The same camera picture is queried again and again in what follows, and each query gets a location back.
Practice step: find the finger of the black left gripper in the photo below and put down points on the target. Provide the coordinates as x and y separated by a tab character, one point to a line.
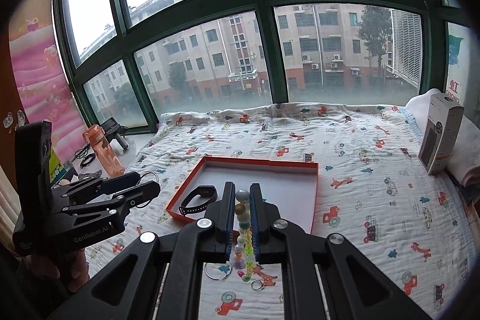
135	196
120	183

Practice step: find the green window frame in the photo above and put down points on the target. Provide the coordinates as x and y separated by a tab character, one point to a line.
131	37

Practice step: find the black smart wristband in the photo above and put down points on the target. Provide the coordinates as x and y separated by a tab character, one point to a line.
198	200

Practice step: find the person's left hand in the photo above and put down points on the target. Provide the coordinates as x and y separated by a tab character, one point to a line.
72	268

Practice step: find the black handheld device on sill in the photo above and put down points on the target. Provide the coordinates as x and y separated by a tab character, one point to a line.
114	131

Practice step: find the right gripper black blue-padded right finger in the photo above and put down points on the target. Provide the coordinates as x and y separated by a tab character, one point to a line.
324	277

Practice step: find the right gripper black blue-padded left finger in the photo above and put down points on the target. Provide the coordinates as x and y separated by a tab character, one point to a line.
158	277

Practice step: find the orange water bottle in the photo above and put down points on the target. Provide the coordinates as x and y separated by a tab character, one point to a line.
96	138

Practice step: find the pink cartoon curtain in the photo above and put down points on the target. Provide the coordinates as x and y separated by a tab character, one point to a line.
40	79

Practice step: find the orange shallow cardboard tray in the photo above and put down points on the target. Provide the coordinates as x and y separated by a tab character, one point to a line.
291	186

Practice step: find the silver hoop earring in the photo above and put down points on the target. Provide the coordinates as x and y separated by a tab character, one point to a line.
217	271
145	177

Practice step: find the cartoon print bed quilt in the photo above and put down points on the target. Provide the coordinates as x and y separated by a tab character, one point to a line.
372	186

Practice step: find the white grey product box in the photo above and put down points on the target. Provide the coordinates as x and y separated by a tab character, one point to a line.
441	130

